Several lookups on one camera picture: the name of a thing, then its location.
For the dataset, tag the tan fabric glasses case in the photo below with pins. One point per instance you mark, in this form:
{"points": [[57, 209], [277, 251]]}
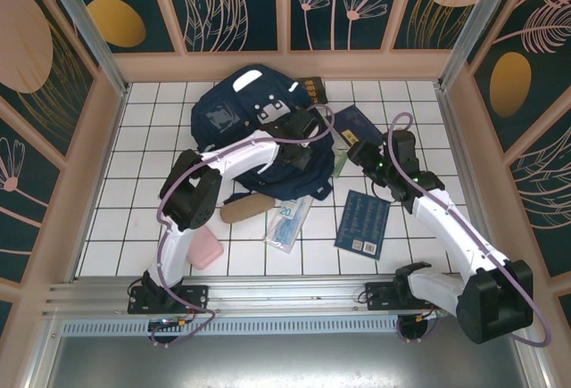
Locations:
{"points": [[243, 212]]}

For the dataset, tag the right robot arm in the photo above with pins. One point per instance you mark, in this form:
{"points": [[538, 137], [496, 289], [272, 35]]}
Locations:
{"points": [[446, 223]]}

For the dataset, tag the navy book with yellow label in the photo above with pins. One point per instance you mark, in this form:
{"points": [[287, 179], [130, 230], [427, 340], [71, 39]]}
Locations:
{"points": [[357, 122]]}

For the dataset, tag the black book with gold title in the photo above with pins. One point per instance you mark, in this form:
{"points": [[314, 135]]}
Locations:
{"points": [[314, 89]]}

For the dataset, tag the pink pencil case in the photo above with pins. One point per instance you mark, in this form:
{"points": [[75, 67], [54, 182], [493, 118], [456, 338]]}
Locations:
{"points": [[205, 250]]}

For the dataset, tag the dark blue booklet with barcode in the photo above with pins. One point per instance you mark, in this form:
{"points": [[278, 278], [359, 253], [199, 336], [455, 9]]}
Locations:
{"points": [[361, 223]]}

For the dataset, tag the aluminium frame post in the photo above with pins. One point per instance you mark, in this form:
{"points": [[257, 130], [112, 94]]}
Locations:
{"points": [[89, 35], [473, 27]]}

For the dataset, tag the grey metal base sheet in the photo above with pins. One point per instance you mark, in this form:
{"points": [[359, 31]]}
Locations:
{"points": [[285, 361]]}

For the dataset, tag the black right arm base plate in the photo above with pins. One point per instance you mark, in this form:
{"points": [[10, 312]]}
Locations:
{"points": [[379, 296]]}

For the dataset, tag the aluminium side rail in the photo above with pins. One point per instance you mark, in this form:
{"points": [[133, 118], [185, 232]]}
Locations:
{"points": [[454, 125]]}

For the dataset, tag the navy blue backpack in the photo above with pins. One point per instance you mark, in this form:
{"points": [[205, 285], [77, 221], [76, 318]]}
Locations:
{"points": [[223, 136]]}

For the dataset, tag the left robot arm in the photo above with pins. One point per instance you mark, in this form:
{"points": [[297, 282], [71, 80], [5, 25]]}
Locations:
{"points": [[241, 156]]}

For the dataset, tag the light green notebook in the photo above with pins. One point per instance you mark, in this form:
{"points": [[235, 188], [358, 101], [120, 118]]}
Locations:
{"points": [[339, 162]]}

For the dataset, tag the clear ruler set package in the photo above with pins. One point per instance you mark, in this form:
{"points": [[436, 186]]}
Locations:
{"points": [[285, 227]]}

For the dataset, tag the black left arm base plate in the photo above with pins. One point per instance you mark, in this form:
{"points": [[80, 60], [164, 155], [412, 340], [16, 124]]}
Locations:
{"points": [[196, 299]]}

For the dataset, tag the aluminium mounting rail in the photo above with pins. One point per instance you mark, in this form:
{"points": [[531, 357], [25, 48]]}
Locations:
{"points": [[285, 292]]}

